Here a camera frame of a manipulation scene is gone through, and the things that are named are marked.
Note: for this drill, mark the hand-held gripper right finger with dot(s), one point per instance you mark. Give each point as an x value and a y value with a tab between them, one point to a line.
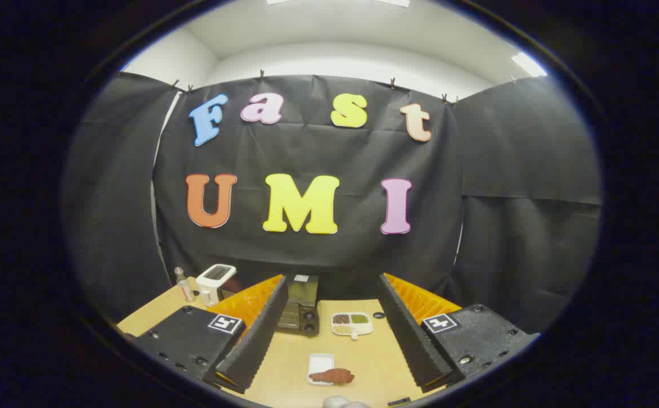
405	334

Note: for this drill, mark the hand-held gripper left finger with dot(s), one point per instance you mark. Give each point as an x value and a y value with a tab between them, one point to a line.
261	334

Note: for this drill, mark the black toaster oven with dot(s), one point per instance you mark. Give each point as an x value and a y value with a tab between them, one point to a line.
304	292

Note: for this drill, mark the red-brown meat slice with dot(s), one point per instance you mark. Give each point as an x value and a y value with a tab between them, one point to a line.
334	375

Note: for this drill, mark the white pop-up toaster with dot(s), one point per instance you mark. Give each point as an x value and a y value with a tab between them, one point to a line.
216	275

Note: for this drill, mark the white divided dish with beans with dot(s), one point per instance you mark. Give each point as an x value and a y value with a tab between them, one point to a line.
352	324

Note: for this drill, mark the small white rectangular plate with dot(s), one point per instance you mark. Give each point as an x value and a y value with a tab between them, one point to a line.
321	360

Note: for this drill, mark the small clear bottle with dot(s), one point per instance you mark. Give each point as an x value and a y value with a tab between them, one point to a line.
185	289

